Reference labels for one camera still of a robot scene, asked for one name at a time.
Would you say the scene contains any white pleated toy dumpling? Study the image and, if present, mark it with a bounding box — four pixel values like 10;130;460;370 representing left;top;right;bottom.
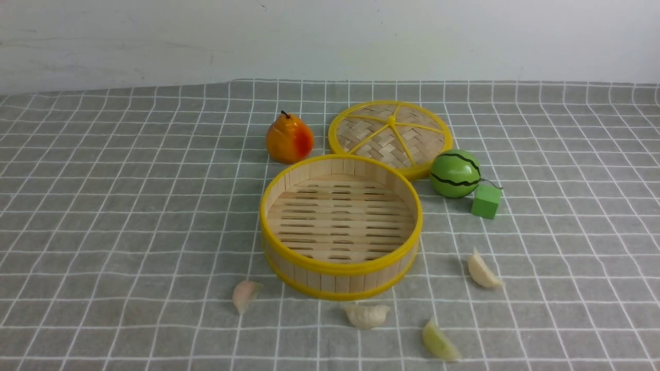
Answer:
341;303;391;330

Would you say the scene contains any pink toy dumpling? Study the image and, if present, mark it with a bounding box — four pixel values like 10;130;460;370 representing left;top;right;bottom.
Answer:
233;280;263;315

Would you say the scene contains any white crescent toy dumpling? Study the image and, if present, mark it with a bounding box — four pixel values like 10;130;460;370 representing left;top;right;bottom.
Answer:
467;249;504;289

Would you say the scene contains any green toy dumpling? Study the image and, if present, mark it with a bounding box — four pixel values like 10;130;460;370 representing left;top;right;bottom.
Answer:
422;318;462;362

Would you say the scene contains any yellow rimmed bamboo steamer tray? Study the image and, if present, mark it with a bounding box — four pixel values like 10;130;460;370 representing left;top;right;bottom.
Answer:
259;155;423;301

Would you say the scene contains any yellow rimmed woven steamer lid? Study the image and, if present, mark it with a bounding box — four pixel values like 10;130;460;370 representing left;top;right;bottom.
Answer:
328;100;454;181

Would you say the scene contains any orange toy pear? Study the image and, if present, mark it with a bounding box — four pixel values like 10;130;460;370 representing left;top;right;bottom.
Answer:
266;110;315;164

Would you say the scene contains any green toy watermelon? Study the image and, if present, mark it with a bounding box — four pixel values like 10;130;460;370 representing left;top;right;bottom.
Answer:
430;149;481;199

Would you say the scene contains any green wooden cube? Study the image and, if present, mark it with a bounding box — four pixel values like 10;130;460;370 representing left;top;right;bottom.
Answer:
471;184;503;220

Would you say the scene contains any grey checked tablecloth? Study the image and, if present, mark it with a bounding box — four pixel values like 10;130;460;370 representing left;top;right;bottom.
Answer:
1;80;659;370

